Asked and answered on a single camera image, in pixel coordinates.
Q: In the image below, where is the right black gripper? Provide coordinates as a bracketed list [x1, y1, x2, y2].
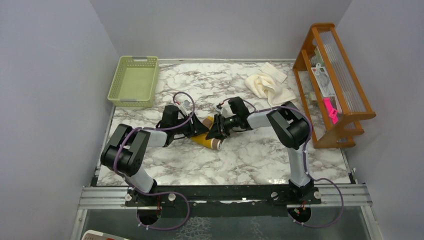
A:
[206, 113, 240, 142]

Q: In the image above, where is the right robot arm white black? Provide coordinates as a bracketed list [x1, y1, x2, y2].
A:
[205, 97, 314, 204]

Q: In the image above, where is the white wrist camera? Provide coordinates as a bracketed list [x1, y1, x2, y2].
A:
[216, 102, 234, 118]
[178, 100, 193, 117]

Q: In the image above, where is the cream white towel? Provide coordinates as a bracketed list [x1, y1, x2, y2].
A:
[244, 62, 296, 107]

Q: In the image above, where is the orange wooden rack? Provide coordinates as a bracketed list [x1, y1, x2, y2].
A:
[293, 22, 376, 149]

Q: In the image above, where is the brown yellow bear towel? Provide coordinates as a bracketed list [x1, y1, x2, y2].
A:
[190, 115, 223, 151]

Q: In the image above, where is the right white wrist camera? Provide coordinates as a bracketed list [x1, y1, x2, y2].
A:
[216, 102, 234, 118]

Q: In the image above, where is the green plastic basket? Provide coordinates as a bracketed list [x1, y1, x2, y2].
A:
[107, 55, 160, 108]

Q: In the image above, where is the white packaged item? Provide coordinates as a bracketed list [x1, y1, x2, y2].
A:
[311, 63, 336, 98]

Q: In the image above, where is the red white box corner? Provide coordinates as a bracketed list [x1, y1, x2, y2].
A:
[81, 230, 128, 240]

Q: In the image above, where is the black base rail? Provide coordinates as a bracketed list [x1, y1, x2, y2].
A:
[124, 184, 322, 218]

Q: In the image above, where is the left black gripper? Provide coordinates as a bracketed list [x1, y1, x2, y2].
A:
[172, 111, 209, 138]

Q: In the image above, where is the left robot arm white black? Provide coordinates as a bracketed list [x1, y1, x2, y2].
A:
[100, 105, 209, 206]

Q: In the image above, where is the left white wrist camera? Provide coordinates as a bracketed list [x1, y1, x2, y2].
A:
[178, 100, 193, 117]

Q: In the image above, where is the pink plastic item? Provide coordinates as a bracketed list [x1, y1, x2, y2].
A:
[322, 97, 339, 125]

